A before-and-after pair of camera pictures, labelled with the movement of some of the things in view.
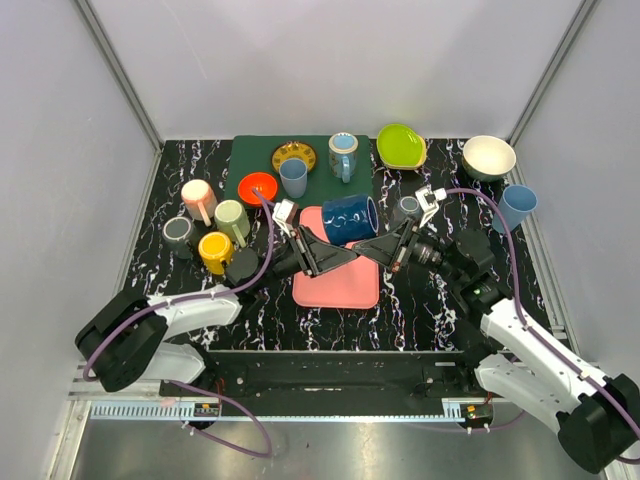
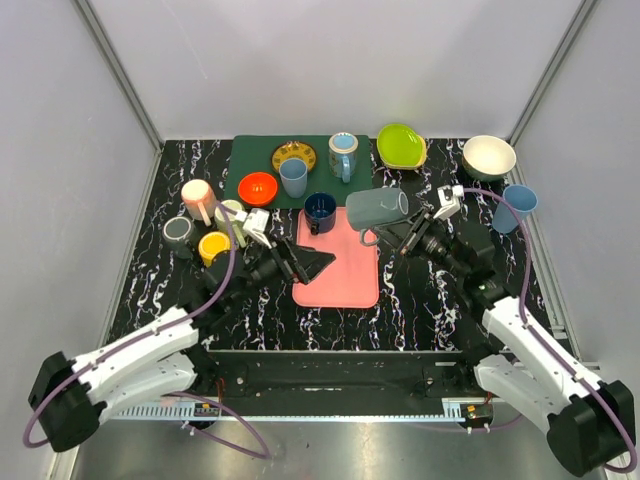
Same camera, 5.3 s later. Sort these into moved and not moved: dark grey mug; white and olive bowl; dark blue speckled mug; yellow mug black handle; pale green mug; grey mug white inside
Moved: grey mug white inside; dark blue speckled mug
Not moved: pale green mug; white and olive bowl; dark grey mug; yellow mug black handle
